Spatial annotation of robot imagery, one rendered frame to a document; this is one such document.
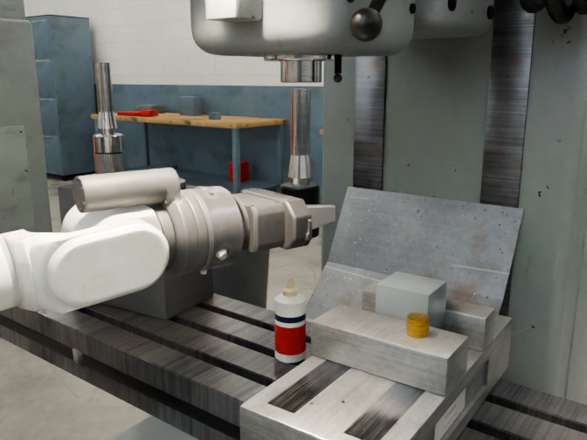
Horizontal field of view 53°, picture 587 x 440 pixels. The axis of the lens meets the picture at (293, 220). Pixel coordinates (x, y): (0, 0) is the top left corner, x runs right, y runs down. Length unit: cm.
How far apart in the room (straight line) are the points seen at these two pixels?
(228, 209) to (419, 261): 47
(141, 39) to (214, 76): 126
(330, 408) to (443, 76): 62
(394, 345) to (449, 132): 50
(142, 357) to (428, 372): 40
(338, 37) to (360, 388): 33
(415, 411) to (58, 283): 33
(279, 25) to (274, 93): 550
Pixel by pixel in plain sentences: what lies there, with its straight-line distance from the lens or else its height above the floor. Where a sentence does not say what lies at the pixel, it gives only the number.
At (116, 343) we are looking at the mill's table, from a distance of 87.
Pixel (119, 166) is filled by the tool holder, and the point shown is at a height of 115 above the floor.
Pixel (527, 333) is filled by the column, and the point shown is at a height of 88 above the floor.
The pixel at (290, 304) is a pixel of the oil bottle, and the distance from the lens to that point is 74.
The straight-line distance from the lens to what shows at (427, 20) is 73.
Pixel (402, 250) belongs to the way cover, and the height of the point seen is 100.
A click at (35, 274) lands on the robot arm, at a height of 113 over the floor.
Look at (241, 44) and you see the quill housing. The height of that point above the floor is 132.
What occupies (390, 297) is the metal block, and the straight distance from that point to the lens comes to 64.
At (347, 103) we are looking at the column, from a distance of 109.
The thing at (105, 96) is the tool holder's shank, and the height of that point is 126.
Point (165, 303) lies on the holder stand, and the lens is 91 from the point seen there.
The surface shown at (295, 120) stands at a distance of 68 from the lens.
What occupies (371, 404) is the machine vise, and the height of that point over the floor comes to 100.
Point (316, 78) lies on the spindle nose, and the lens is 68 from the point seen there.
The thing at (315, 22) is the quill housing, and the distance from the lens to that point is 58.
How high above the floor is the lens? 129
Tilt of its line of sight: 14 degrees down
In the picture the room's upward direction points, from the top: straight up
